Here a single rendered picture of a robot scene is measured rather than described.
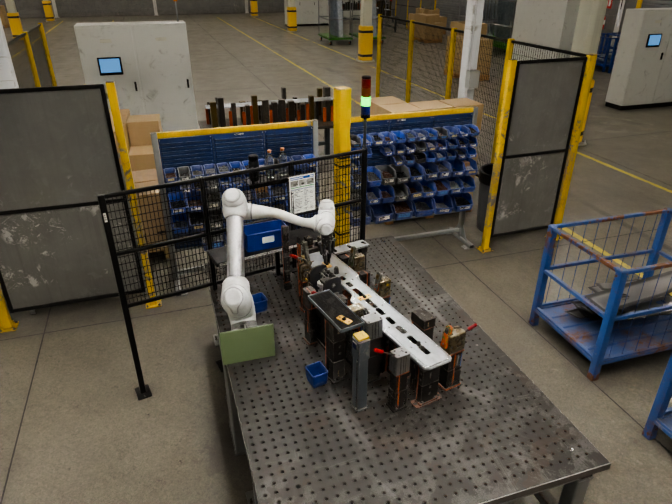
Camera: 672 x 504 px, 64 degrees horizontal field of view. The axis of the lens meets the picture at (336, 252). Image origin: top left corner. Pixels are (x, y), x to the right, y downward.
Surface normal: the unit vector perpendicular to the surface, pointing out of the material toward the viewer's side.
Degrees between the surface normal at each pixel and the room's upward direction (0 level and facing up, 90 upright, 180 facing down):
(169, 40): 90
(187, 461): 0
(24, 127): 89
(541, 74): 89
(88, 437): 0
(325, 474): 0
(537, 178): 90
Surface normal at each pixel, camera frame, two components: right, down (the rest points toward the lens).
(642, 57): 0.31, 0.44
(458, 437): 0.00, -0.88
